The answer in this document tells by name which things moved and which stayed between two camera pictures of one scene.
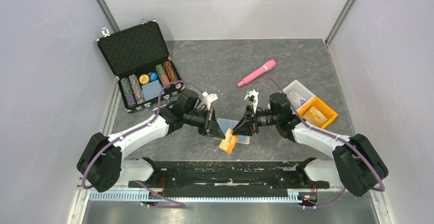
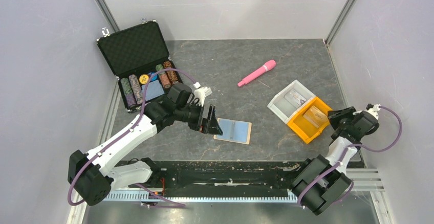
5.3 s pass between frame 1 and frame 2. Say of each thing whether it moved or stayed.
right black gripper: moved
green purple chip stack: stayed
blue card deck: stayed
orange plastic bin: stayed
